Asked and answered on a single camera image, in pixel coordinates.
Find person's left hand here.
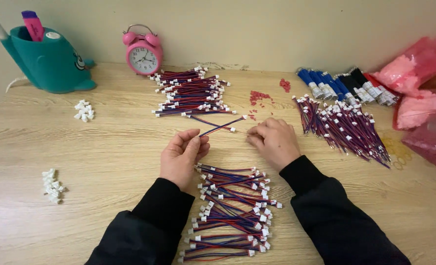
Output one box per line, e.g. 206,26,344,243
160,129,211,192

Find person's right hand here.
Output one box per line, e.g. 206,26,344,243
246,117,302,173

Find single red blue connector wire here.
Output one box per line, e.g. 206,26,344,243
182,113,237,133
199,115,247,138

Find scatter of small red pieces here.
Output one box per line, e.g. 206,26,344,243
247,90,274,121

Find pile of white plastic connectors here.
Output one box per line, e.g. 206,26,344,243
41,168,67,205
73,99,95,123

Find pink twin-bell alarm clock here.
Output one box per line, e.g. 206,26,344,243
122,24,164,76

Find pile of yellow rubber bands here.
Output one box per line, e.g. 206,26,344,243
381,133,414,171

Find pink plastic bag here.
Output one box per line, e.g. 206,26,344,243
372,34,436,98
392,89,436,132

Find red transparent plastic bag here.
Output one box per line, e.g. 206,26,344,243
401,112,436,177

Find teal whale pen holder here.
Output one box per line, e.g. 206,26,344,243
0,25,97,94

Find pink highlighter with purple cap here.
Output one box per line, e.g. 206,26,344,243
21,10,45,42

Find heap of unfinished wire leads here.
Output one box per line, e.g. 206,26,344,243
292,94,392,169

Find pile of finished wire harnesses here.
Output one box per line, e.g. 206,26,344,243
177,163,283,264
149,66,238,118

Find blue wire bundle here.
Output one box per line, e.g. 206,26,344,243
296,68,325,100
309,69,335,101
321,71,357,106

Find black wire bundle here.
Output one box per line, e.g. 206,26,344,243
350,66,388,106
335,73,375,105

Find red wire bundle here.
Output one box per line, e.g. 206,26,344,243
363,72,401,107

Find white cord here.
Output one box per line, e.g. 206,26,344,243
5,76,29,93

